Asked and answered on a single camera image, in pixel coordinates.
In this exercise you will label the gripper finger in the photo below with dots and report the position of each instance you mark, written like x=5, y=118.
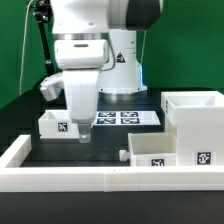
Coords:
x=84, y=133

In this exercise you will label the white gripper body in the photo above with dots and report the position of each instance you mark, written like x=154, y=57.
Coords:
x=80, y=62

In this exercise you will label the white front drawer tray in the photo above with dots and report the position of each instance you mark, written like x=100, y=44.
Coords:
x=150, y=149

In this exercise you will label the white drawer tray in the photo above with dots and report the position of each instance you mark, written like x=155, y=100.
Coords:
x=56, y=124
x=150, y=149

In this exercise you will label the white drawer cabinet box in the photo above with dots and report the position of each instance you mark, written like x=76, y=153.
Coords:
x=197, y=120

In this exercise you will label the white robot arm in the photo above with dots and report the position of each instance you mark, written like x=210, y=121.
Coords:
x=117, y=22

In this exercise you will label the white rear drawer tray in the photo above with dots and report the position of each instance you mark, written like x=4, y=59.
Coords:
x=56, y=124

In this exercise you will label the white fiducial marker sheet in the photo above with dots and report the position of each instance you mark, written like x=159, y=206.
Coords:
x=126, y=118

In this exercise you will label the black camera stand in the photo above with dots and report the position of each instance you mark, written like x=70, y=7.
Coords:
x=43, y=14

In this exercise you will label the white border frame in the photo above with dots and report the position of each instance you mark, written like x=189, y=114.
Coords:
x=15, y=178

